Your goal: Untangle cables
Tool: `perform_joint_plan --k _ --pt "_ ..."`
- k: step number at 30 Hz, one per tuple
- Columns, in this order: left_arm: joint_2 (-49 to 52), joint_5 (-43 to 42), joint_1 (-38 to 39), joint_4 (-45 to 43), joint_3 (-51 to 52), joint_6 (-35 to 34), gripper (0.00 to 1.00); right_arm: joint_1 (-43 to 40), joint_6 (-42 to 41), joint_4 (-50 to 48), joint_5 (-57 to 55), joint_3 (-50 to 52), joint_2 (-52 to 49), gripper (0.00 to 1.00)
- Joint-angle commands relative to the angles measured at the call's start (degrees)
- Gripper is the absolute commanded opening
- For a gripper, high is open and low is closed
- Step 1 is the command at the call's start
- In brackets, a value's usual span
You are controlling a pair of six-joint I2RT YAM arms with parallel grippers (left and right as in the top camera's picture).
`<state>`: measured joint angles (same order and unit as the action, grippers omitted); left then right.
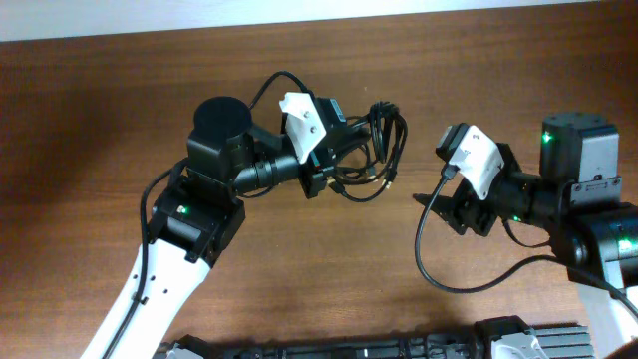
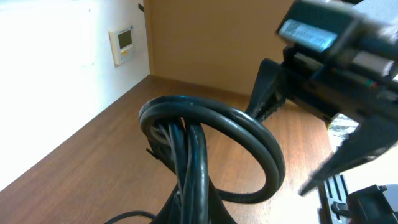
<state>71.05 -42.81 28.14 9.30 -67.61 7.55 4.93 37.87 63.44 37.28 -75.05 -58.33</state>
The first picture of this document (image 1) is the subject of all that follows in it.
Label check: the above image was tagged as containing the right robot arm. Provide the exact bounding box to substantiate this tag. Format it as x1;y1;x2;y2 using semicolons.
418;113;637;358

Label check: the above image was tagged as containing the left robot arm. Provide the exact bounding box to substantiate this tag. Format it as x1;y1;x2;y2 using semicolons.
83;93;372;358

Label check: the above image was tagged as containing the black usb cable bundle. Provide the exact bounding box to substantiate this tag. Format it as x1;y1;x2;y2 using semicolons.
326;101;409;204

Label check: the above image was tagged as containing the left camera cable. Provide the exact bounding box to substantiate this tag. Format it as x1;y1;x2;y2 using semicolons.
99;70;315;359

